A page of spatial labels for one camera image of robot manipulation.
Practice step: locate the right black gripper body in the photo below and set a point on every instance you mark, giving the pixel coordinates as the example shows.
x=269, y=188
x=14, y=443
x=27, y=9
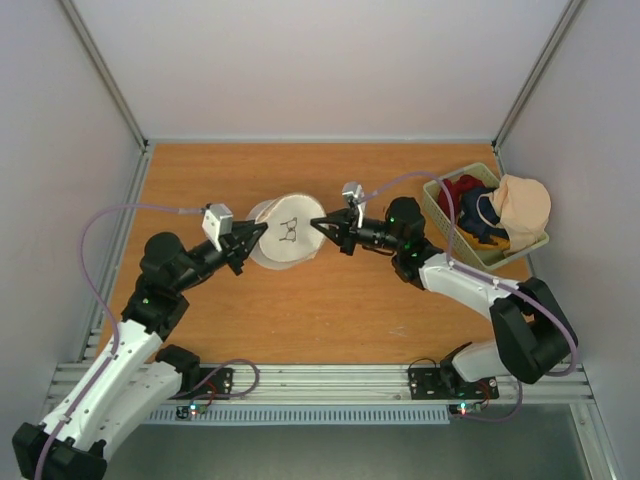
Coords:
x=350, y=232

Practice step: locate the right circuit board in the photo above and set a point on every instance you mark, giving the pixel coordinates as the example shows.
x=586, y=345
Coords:
x=464, y=408

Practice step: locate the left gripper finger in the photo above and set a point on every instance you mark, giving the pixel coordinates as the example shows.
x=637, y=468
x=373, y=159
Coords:
x=248, y=229
x=243, y=249

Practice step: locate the left circuit board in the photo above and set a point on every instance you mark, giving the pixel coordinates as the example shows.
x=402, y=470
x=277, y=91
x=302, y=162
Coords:
x=191, y=411

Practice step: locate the aluminium front rail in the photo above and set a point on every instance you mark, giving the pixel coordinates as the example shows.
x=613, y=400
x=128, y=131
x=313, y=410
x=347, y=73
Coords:
x=350, y=384

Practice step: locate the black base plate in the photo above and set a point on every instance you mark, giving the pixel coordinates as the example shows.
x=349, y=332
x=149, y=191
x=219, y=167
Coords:
x=430, y=382
x=206, y=381

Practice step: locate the aluminium frame post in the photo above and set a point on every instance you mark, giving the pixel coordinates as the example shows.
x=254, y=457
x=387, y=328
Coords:
x=541, y=64
x=91, y=48

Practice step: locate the right aluminium frame post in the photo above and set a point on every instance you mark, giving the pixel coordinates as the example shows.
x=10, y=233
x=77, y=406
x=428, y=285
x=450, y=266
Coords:
x=541, y=64

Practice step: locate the left aluminium side rail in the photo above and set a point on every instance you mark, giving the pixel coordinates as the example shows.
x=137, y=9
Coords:
x=107, y=275

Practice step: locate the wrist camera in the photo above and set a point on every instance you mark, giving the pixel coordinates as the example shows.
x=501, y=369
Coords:
x=354, y=196
x=217, y=222

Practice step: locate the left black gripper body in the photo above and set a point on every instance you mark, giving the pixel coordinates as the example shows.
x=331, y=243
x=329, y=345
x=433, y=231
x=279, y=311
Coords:
x=231, y=247

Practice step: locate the navy blue garment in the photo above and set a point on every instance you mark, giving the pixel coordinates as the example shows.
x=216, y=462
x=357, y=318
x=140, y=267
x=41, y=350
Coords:
x=477, y=214

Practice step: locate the left aluminium frame post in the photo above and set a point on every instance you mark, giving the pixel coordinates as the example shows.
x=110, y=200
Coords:
x=91, y=48

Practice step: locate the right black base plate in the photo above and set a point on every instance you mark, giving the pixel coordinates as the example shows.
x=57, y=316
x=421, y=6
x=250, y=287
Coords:
x=430, y=382

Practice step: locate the grey slotted cable duct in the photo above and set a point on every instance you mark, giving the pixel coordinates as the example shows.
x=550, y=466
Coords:
x=314, y=415

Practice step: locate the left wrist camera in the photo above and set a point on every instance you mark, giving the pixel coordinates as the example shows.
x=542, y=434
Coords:
x=217, y=222

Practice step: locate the red garment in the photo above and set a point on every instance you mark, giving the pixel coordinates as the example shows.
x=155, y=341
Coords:
x=452, y=191

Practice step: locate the yellow garment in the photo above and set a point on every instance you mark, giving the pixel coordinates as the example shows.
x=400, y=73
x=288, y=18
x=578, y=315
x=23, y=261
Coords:
x=490, y=242

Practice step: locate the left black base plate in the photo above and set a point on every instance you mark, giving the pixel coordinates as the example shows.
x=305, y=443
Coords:
x=206, y=381

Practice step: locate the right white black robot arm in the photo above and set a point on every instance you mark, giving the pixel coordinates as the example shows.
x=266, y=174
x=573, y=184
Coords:
x=531, y=332

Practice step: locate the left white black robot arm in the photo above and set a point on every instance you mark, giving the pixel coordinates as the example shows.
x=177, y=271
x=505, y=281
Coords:
x=137, y=370

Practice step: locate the beige bra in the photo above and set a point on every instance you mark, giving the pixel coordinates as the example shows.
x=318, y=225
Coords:
x=523, y=206

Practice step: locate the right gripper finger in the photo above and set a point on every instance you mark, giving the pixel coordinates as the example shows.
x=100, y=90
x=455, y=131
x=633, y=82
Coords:
x=342, y=218
x=338, y=234

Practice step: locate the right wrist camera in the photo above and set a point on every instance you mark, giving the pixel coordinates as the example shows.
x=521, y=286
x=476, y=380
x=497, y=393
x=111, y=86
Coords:
x=354, y=196

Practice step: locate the circuit board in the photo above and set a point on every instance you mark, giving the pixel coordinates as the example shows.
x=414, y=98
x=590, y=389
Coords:
x=464, y=408
x=191, y=411

